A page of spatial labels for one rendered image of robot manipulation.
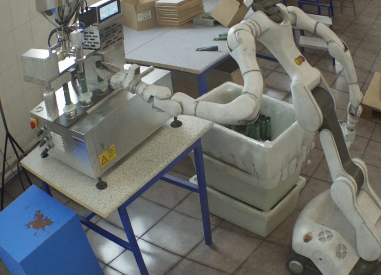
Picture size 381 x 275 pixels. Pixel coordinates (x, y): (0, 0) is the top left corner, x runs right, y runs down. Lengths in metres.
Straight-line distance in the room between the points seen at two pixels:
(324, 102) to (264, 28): 0.42
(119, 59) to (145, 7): 1.47
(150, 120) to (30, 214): 0.82
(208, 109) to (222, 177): 0.89
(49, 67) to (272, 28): 0.99
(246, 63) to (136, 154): 0.68
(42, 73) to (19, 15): 1.50
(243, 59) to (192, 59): 1.19
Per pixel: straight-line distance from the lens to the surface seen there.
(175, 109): 1.91
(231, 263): 2.66
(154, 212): 3.08
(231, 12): 3.54
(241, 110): 1.82
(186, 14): 3.73
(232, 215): 2.85
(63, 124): 2.05
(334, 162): 2.17
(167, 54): 3.21
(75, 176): 2.21
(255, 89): 1.86
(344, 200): 2.19
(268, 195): 2.54
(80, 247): 2.33
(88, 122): 2.03
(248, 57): 1.91
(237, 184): 2.66
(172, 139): 2.32
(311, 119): 2.07
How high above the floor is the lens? 1.99
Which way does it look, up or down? 32 degrees down
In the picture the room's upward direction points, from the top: 7 degrees counter-clockwise
